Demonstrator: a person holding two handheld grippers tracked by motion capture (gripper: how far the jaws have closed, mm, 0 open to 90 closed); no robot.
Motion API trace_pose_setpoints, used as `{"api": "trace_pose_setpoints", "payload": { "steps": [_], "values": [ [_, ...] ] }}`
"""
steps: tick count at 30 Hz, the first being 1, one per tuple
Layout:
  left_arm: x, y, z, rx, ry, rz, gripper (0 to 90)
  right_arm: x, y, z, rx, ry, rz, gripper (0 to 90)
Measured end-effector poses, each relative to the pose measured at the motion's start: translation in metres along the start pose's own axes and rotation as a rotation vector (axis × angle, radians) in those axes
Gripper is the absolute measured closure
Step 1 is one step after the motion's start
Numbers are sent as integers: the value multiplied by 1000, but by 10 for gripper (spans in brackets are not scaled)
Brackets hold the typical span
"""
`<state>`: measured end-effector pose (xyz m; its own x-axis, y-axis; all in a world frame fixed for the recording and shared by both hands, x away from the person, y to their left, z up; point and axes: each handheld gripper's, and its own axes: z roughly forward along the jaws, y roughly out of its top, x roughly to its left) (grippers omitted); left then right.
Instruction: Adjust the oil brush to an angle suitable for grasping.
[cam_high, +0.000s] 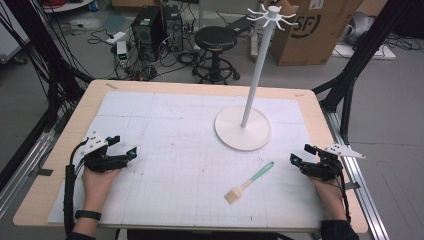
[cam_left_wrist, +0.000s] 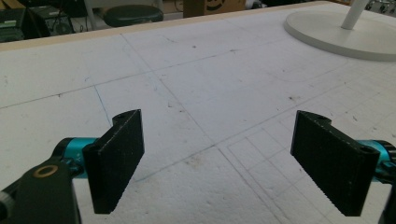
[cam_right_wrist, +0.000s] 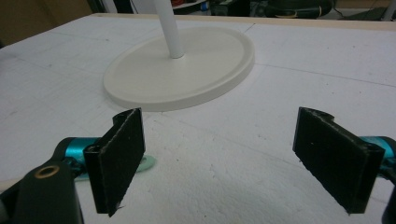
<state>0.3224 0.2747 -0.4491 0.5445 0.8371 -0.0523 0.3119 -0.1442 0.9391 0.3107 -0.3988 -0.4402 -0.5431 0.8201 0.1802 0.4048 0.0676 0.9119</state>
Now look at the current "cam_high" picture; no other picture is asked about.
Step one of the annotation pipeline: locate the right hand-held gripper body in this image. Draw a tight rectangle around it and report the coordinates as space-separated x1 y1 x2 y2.
299 143 366 182

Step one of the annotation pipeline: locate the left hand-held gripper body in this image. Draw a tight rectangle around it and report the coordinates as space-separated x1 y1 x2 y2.
79 131 130 174

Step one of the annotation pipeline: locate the green-handled pastry brush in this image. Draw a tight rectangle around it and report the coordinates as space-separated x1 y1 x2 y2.
223 161 275 205

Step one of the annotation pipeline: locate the white hook stand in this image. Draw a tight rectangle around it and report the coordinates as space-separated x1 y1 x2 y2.
213 3 300 152

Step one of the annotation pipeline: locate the person's left hand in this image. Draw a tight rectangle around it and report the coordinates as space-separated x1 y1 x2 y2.
81 165 123 213

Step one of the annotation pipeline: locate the person's right hand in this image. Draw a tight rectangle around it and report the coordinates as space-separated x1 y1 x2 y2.
307 174 348 222

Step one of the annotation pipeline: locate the black wristwatch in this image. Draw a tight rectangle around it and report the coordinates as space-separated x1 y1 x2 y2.
74 209 103 222

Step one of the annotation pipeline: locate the white grid mat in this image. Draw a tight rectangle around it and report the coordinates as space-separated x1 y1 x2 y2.
46 90 330 231

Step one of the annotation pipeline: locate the small white device green display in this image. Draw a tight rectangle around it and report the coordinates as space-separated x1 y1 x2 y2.
115 40 130 68

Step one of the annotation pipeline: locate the wooden table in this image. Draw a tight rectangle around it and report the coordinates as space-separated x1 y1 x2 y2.
13 79 370 234

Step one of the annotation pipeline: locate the white power strip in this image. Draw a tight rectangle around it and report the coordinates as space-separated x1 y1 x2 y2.
105 31 130 46

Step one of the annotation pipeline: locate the white flat board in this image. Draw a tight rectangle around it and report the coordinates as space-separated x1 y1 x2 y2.
331 42 398 62

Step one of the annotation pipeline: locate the large black computer tower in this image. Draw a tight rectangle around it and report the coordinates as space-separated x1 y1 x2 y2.
130 5 165 63

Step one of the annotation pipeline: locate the brown cardboard box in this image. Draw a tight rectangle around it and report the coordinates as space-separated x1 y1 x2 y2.
268 0 365 67

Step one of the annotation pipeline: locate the slim black computer tower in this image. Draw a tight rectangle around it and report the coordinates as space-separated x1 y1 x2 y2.
161 4 185 54

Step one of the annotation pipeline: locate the grey bag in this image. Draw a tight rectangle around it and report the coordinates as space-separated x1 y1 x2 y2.
341 12 377 47

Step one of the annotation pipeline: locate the black round stool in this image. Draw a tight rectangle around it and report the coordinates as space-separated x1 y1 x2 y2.
191 25 242 85

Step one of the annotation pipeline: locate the aluminium rail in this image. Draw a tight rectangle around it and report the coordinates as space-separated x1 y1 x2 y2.
321 107 392 240
0 128 57 219

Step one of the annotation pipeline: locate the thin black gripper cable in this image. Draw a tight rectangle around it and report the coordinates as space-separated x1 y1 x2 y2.
334 173 353 224

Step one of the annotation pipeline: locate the thick black gripper cable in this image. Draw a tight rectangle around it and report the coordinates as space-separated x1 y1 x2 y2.
62 137 90 236

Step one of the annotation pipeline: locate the tangle of black floor cables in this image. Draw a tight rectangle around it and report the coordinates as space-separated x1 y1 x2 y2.
87 28 201 83

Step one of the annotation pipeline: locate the black metal frame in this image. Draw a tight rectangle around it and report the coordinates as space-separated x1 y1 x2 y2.
311 0 424 146
0 0 96 191

